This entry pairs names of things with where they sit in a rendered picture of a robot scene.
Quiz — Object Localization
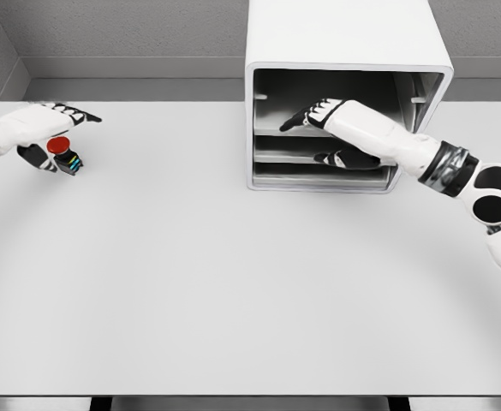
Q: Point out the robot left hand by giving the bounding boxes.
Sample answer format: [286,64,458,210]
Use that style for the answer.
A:
[0,102,104,174]

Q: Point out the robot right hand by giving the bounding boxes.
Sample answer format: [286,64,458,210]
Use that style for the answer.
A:
[278,98,405,172]

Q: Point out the red button load switch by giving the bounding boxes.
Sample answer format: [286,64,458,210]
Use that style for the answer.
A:
[45,135,86,176]

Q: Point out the white tabletop storage cabinet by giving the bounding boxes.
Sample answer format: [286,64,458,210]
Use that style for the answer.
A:
[244,0,455,196]

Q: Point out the grey cabinet drawer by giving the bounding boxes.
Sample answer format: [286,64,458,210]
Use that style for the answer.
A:
[252,161,400,190]
[253,135,391,165]

